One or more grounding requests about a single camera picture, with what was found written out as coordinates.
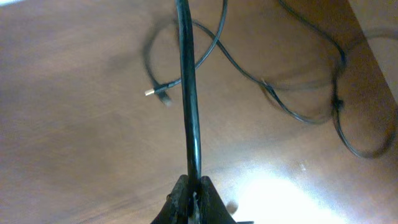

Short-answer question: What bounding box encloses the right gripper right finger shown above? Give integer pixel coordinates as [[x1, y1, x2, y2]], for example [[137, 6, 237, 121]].
[[198, 176, 236, 224]]

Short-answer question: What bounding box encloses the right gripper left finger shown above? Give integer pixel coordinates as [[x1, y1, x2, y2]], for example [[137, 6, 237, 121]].
[[151, 175, 189, 224]]

